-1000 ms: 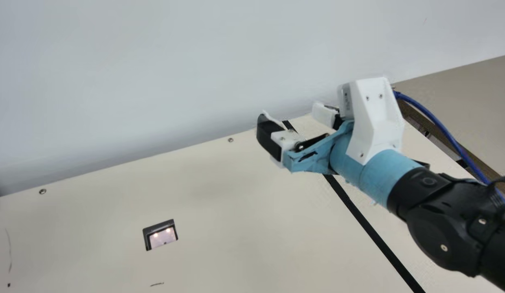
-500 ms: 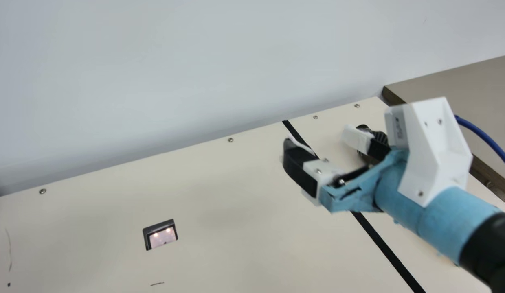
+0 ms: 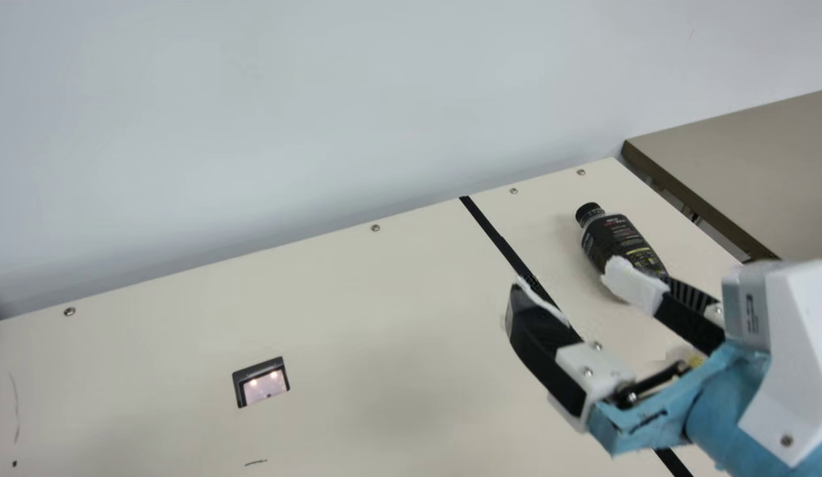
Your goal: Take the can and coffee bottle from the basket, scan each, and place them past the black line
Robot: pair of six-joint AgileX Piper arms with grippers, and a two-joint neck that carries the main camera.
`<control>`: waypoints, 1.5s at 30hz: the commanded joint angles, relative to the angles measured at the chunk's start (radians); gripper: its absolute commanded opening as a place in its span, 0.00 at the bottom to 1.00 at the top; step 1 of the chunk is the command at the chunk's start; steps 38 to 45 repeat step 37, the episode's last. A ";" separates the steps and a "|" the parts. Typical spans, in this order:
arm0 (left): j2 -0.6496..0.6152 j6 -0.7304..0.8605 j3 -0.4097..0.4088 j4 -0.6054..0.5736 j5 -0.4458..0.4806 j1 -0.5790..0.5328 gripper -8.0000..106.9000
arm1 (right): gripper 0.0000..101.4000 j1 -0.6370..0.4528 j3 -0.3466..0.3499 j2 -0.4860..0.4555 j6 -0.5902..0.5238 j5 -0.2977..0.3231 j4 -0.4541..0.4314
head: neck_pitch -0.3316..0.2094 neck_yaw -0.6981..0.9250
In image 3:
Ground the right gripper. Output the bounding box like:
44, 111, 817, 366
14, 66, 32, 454
506, 255, 822, 477

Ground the dark coffee bottle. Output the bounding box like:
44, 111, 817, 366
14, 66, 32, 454
575, 202, 670, 292

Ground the black strip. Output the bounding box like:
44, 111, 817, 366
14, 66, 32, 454
459, 195, 693, 477

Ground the small square scanner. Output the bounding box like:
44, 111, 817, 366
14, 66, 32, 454
232, 356, 291, 409

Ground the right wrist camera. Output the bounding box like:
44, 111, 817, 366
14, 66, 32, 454
721, 258, 822, 468

